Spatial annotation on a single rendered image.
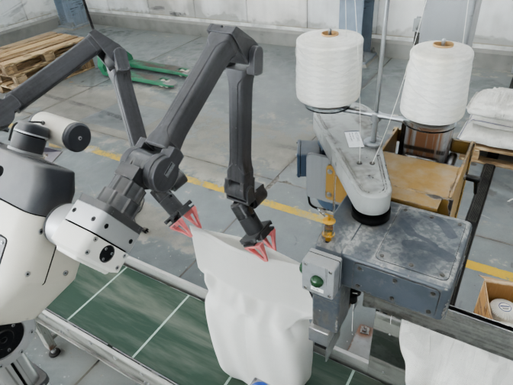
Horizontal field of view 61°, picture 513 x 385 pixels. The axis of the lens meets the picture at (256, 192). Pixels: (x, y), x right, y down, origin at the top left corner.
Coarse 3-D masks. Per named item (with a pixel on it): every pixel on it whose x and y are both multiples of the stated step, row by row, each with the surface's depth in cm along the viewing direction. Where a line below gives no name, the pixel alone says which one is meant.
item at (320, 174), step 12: (312, 156) 133; (324, 156) 131; (312, 168) 135; (324, 168) 133; (312, 180) 138; (324, 180) 135; (336, 180) 132; (312, 192) 141; (324, 192) 138; (336, 192) 134; (336, 204) 138
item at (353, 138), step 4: (344, 132) 121; (348, 132) 121; (352, 132) 121; (356, 132) 121; (348, 136) 119; (352, 136) 119; (356, 136) 119; (348, 140) 117; (352, 140) 117; (356, 140) 117; (360, 140) 117; (348, 144) 115; (352, 144) 115; (356, 144) 115; (360, 144) 115
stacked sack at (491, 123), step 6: (510, 90) 378; (474, 120) 355; (480, 120) 354; (486, 120) 351; (492, 120) 349; (498, 120) 346; (486, 126) 354; (492, 126) 350; (498, 126) 347; (504, 126) 343; (510, 126) 342
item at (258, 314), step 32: (224, 256) 145; (256, 256) 135; (224, 288) 154; (256, 288) 144; (288, 288) 138; (224, 320) 154; (256, 320) 145; (288, 320) 142; (224, 352) 166; (256, 352) 152; (288, 352) 145; (288, 384) 156
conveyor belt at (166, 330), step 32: (96, 288) 221; (128, 288) 220; (160, 288) 218; (64, 320) 217; (96, 320) 204; (128, 320) 203; (160, 320) 202; (192, 320) 201; (128, 352) 189; (160, 352) 188; (192, 352) 187; (192, 384) 175; (224, 384) 174; (320, 384) 171; (352, 384) 170; (384, 384) 170
